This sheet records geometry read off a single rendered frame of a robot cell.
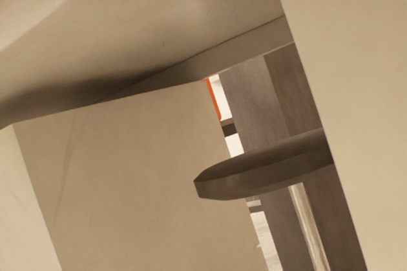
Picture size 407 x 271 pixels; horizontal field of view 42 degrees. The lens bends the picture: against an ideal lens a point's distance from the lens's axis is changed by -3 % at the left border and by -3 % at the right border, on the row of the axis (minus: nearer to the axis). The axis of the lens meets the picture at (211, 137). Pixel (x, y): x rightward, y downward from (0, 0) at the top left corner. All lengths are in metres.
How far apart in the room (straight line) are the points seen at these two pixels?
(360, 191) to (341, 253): 1.26
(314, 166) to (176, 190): 0.44
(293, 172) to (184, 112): 0.49
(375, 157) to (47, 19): 0.33
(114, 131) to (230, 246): 0.40
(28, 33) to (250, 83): 1.37
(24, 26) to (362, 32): 0.30
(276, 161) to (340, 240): 1.01
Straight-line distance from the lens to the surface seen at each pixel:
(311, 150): 0.84
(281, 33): 1.18
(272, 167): 0.83
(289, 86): 1.75
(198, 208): 1.23
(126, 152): 1.12
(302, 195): 1.00
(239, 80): 1.81
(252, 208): 3.20
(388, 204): 0.56
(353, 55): 0.54
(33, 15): 0.44
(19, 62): 0.82
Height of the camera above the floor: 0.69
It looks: 1 degrees down
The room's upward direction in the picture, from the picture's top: 18 degrees counter-clockwise
